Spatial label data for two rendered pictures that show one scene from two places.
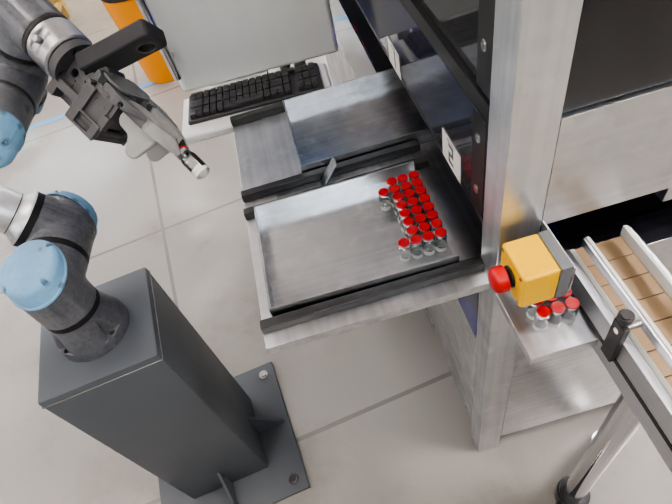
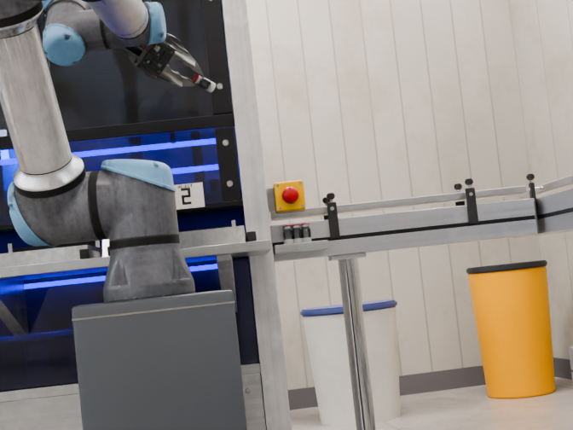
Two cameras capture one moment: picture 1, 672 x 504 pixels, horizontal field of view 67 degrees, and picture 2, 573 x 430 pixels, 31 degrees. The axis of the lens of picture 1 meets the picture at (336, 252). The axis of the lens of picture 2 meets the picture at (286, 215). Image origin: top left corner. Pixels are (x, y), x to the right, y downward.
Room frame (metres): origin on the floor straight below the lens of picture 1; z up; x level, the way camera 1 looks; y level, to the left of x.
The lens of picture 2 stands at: (0.54, 2.27, 0.80)
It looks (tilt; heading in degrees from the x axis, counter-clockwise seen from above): 3 degrees up; 267
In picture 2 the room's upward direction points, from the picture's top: 6 degrees counter-clockwise
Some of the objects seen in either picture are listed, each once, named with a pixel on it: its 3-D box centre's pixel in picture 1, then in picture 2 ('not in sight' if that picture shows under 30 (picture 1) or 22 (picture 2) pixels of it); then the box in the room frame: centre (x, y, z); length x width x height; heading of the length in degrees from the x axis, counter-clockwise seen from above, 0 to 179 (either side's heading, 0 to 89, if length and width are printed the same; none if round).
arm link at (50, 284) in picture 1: (47, 282); (136, 198); (0.69, 0.54, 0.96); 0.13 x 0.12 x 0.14; 175
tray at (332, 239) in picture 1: (348, 234); (187, 243); (0.64, -0.03, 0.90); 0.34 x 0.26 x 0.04; 89
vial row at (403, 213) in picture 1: (404, 216); not in sight; (0.64, -0.14, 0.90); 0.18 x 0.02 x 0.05; 179
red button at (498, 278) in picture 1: (502, 278); (290, 195); (0.39, -0.22, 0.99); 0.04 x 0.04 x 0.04; 0
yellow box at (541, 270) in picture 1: (533, 269); (289, 196); (0.39, -0.27, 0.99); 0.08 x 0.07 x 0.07; 90
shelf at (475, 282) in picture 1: (352, 180); (113, 264); (0.81, -0.08, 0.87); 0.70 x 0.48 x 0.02; 0
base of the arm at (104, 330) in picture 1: (82, 317); (147, 268); (0.69, 0.54, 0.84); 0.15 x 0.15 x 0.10
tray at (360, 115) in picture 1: (362, 116); (42, 260); (0.98, -0.15, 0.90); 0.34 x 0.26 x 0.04; 90
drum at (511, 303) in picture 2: not in sight; (513, 328); (-1.00, -3.64, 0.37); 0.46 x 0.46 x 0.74
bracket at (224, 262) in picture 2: not in sight; (228, 285); (0.56, -0.07, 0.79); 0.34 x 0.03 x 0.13; 90
